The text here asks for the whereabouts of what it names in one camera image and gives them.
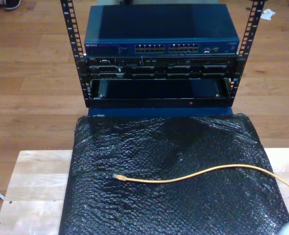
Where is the blue flat base box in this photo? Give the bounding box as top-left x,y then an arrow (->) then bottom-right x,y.
88,107 -> 234,120

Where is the black rack server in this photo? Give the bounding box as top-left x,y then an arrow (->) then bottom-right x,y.
85,55 -> 238,80

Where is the person's dark shoe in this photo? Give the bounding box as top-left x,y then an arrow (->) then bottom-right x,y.
4,0 -> 22,11

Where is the blue network switch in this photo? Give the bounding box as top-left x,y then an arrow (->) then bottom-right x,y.
84,3 -> 240,56

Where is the yellow network cable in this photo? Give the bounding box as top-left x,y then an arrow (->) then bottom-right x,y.
112,164 -> 289,199

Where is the black perforated rack post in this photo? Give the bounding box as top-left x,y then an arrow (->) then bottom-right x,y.
60,0 -> 90,109
228,0 -> 267,108

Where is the crumpled white paper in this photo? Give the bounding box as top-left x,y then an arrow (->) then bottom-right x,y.
260,8 -> 276,21

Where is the black rack shelf tray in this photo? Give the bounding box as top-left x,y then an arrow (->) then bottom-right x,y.
87,78 -> 233,108

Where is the black bubble wrap mat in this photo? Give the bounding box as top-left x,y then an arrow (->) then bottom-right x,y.
58,113 -> 289,235

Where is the pale grey box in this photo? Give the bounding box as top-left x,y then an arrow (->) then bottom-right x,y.
96,0 -> 220,6

